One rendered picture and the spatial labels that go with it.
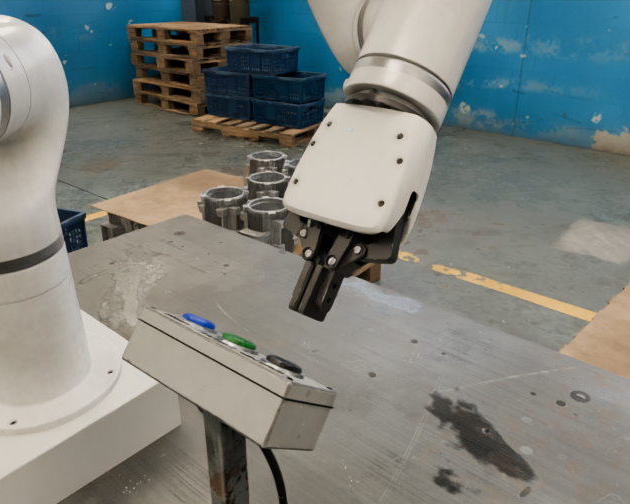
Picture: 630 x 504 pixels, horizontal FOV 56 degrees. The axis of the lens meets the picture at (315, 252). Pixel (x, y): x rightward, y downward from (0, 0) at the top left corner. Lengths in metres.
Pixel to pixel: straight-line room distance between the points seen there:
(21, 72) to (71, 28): 6.96
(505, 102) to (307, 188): 5.56
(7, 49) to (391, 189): 0.41
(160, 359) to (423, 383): 0.50
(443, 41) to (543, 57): 5.36
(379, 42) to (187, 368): 0.29
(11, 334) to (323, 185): 0.41
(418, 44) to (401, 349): 0.60
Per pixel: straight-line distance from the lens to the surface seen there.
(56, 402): 0.78
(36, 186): 0.69
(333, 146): 0.47
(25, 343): 0.73
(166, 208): 2.91
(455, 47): 0.49
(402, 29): 0.48
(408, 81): 0.46
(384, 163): 0.44
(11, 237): 0.67
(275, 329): 1.02
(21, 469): 0.73
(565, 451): 0.85
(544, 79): 5.85
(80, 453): 0.76
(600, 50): 5.68
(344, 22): 0.57
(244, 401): 0.44
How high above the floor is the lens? 1.34
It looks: 25 degrees down
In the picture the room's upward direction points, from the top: straight up
